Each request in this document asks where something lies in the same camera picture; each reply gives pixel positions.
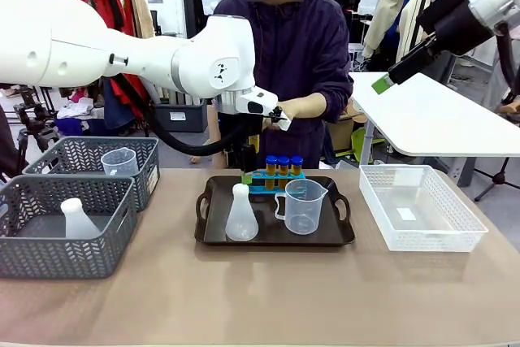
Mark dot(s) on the green plastic item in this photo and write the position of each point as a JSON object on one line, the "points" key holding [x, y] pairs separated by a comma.
{"points": [[359, 144]]}

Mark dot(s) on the beige hanging garment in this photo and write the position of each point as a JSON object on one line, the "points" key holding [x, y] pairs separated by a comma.
{"points": [[142, 14]]}

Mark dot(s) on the person in purple jacket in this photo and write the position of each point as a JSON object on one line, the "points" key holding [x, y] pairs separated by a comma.
{"points": [[304, 46]]}

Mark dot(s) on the beige mannequin hand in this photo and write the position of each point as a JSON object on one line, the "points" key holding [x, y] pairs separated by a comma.
{"points": [[195, 159]]}

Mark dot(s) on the large grey plastic basket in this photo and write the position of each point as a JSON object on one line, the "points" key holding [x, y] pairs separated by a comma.
{"points": [[61, 257]]}

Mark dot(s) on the black tripod stand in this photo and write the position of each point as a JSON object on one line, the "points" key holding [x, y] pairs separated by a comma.
{"points": [[497, 178]]}

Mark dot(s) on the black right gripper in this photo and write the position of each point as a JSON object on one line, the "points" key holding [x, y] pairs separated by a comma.
{"points": [[455, 22]]}

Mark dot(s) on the grey side table leg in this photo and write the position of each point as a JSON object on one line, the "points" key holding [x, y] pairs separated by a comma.
{"points": [[369, 144]]}

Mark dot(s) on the red long pleated dress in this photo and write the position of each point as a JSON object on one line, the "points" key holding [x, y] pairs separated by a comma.
{"points": [[122, 91]]}

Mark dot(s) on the grey storage bin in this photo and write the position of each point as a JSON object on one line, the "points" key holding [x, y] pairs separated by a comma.
{"points": [[183, 117]]}

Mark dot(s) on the blue cloth pile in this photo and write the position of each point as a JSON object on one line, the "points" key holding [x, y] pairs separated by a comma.
{"points": [[69, 127]]}

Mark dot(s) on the white perforated plastic basket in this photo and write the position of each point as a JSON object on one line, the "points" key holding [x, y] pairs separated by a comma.
{"points": [[426, 237]]}

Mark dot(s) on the brown cardboard box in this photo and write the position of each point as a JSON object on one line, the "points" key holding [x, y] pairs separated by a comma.
{"points": [[343, 131]]}

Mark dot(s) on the white side table top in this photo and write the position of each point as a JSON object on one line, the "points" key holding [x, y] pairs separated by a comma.
{"points": [[426, 119]]}

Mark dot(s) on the clear plastic measuring beaker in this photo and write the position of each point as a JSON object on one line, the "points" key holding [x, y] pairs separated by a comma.
{"points": [[118, 164], [302, 209]]}

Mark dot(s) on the blue test tube rack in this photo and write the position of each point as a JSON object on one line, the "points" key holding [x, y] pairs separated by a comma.
{"points": [[260, 189]]}

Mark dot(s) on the white plastic conical flask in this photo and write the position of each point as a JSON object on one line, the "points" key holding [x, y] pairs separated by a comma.
{"points": [[241, 221], [79, 223]]}

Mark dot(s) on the person's left hand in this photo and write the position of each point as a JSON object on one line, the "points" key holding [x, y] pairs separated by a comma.
{"points": [[304, 109]]}

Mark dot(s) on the yellow tube with blue cap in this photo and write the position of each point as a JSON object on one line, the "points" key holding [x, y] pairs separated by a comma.
{"points": [[297, 168], [283, 172], [271, 172]]}

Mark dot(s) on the person's right forearm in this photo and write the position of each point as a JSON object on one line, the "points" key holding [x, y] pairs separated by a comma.
{"points": [[214, 127]]}

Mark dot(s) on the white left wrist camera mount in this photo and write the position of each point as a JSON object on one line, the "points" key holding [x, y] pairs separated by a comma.
{"points": [[260, 105]]}

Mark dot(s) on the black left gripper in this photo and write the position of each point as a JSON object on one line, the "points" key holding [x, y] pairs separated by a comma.
{"points": [[248, 135]]}

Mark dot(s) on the grey plastic basket with label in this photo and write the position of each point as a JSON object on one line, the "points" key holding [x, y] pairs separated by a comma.
{"points": [[144, 160]]}

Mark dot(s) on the black hanging scarf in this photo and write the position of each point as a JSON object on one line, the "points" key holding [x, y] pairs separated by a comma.
{"points": [[115, 9]]}

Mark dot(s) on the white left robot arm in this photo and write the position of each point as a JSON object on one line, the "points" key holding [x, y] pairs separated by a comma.
{"points": [[81, 54]]}

